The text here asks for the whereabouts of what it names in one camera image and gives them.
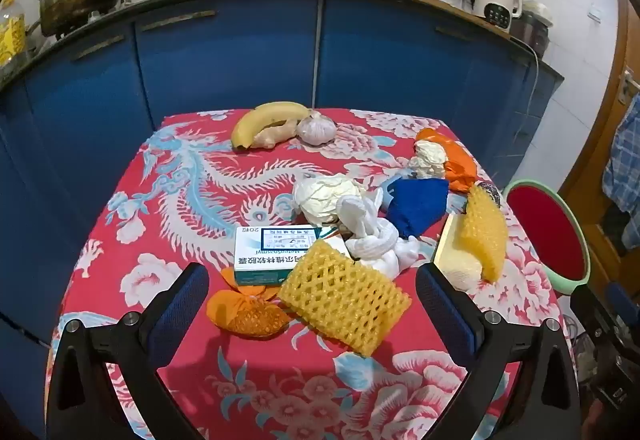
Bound yellow banana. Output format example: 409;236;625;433
231;102;311;151

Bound metal door handle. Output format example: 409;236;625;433
617;67;640;103

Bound garlic bulb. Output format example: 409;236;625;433
297;110;338;145

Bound yellow plastic jar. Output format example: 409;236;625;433
0;0;28;68

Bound blue kitchen cabinet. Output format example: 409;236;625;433
0;0;566;361

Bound dark rice cooker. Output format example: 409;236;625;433
510;0;553;53

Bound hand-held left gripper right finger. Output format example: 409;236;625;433
415;263;581;440

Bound yellow sponge block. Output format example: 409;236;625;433
434;212;485;291

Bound blue plaid shirt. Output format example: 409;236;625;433
602;94;640;215

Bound orange plastic bag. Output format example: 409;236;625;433
415;128;478;193

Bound white cloth bundle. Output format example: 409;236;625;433
336;187;421;278

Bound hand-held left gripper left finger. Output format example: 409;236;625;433
45;263;210;440

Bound steel wool scourer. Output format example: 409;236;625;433
477;181;502;208

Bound white paper ball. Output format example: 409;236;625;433
292;174;368;227

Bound red printed tablecloth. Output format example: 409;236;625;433
45;108;581;440

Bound wooden door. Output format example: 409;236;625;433
555;0;640;301

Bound orange mesh bag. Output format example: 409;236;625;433
206;267;293;338

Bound blue cloth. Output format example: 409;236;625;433
382;175;450;241

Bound ginger root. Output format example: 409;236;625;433
252;119;300;151

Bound white power cable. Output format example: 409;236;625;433
520;47;541;121

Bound small cream paper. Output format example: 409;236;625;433
410;141;447;181

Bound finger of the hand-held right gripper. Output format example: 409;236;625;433
570;282;640;336

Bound yellow foam fruit net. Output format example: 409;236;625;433
459;185;510;283
277;240;412;357

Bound white teal medicine box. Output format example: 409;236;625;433
234;224;347;285

